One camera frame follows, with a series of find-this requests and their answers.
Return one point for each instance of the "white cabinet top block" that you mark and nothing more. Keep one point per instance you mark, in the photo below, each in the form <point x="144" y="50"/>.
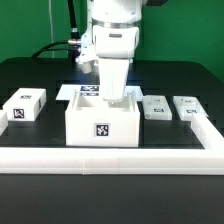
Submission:
<point x="25" y="104"/>

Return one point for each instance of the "white cabinet door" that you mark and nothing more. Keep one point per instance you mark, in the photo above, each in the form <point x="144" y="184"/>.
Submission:
<point x="186" y="106"/>
<point x="155" y="107"/>

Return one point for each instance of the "white fiducial marker sheet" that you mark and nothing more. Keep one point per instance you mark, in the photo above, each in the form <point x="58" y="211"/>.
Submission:
<point x="68" y="90"/>

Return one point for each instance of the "white cabinet body box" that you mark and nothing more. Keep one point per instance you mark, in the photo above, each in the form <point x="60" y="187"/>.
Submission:
<point x="91" y="122"/>

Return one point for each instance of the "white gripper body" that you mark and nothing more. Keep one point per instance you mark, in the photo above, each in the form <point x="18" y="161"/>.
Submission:
<point x="114" y="48"/>

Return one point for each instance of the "white U-shaped boundary frame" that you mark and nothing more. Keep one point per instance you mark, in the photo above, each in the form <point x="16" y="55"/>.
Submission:
<point x="209" y="160"/>

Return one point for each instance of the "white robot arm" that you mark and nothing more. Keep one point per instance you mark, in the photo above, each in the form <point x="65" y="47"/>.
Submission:
<point x="110" y="14"/>

